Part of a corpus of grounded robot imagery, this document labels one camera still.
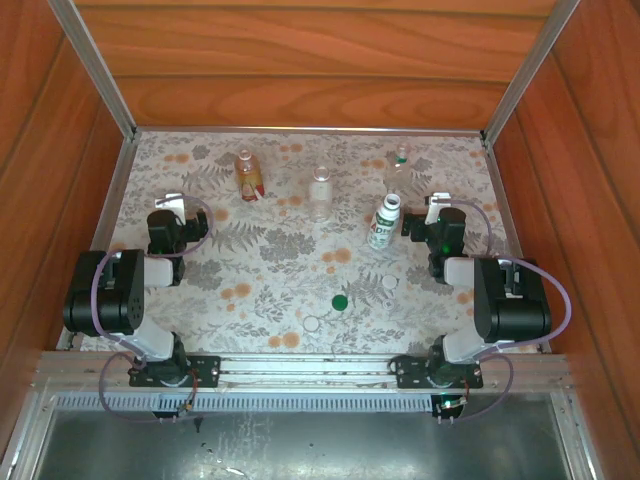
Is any white bottle green label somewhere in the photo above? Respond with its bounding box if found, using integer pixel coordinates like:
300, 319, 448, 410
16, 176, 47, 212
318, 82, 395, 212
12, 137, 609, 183
367, 193, 403, 251

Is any clear bottle green neck ring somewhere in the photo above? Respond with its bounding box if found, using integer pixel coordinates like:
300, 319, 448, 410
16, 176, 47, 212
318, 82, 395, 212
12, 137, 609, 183
383, 142, 414, 194

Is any orange tea bottle red label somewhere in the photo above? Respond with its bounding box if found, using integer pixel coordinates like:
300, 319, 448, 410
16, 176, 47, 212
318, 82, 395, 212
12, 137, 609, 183
234, 148, 265, 202

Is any floral patterned tablecloth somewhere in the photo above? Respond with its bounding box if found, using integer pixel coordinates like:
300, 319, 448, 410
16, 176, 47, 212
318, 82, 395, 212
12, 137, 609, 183
62, 130, 544, 355

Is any shiny sheet metal panel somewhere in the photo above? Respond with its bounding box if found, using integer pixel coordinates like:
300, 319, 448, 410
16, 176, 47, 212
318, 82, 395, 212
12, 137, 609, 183
35, 409, 574, 480

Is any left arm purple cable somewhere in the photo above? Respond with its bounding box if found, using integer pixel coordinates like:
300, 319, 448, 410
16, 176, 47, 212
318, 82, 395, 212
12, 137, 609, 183
92, 194, 217, 425

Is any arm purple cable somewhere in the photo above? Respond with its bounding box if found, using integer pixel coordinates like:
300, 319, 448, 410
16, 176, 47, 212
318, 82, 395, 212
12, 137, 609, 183
92, 194, 217, 425
439, 197, 573, 426

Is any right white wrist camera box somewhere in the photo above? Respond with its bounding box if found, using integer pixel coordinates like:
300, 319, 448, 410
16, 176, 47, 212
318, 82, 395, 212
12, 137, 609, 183
423, 192, 454, 226

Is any aluminium table side rail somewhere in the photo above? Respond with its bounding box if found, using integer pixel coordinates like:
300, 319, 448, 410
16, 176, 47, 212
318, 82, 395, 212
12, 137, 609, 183
55, 137, 140, 351
481, 139, 552, 354

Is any thin aluminium table edge rail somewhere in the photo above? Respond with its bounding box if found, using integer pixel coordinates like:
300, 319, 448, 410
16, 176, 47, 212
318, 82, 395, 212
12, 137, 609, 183
133, 125, 486, 137

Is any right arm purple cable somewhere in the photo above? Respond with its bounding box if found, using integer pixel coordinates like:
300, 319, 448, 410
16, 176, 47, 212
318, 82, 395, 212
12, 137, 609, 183
439, 197, 573, 426

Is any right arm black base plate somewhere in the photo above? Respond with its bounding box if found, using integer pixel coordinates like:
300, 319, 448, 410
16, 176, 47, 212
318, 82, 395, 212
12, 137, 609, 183
394, 355, 485, 390

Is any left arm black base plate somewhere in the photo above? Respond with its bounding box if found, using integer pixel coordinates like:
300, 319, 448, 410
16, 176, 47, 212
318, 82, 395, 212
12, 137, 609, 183
128, 353, 222, 389

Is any long aluminium mounting rail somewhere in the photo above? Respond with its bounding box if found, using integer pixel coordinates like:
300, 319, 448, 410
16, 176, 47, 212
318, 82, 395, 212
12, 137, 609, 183
32, 351, 571, 391

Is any slanted aluminium frame post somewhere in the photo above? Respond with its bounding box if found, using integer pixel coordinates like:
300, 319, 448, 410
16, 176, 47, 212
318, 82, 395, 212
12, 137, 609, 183
47, 0, 140, 142
481, 0, 584, 145

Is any grey slotted cable duct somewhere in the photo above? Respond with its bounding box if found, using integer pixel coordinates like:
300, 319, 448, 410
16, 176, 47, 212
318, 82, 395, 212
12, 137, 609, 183
52, 391, 436, 414

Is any aluminium frame bar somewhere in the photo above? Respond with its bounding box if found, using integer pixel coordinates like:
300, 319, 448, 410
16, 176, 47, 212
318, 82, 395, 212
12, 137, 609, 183
0, 389, 56, 480
549, 392, 604, 480

